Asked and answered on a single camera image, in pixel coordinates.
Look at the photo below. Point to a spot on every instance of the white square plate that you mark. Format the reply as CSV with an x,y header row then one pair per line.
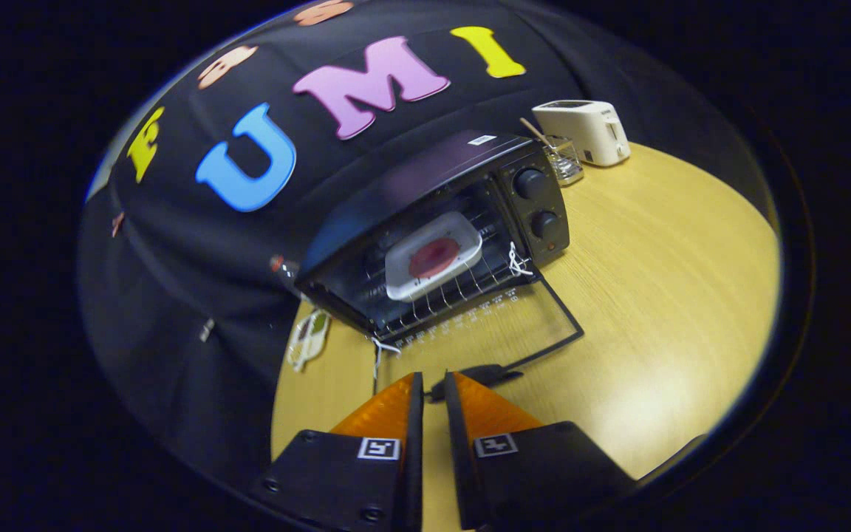
x,y
403,281

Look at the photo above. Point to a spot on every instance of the white bread toaster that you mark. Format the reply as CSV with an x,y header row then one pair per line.
x,y
580,129

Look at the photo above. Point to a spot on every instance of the pink round food slice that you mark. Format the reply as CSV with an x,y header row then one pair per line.
x,y
433,257

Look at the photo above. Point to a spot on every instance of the black toaster oven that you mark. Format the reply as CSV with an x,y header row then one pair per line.
x,y
425,170

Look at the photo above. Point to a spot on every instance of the silver clip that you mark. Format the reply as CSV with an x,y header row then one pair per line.
x,y
207,329

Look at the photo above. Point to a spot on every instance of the clear plastic bottle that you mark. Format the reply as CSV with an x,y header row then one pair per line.
x,y
286,272

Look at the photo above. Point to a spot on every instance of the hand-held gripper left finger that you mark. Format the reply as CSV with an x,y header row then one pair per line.
x,y
415,458

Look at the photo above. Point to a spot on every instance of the pink clothes peg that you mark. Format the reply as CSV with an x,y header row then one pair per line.
x,y
117,224

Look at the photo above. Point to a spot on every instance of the divided tray of grains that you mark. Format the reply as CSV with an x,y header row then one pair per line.
x,y
309,340

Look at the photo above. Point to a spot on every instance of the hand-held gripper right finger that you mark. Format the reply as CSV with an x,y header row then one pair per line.
x,y
456,458

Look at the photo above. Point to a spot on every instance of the wooden stick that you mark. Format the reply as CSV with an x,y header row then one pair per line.
x,y
535,131

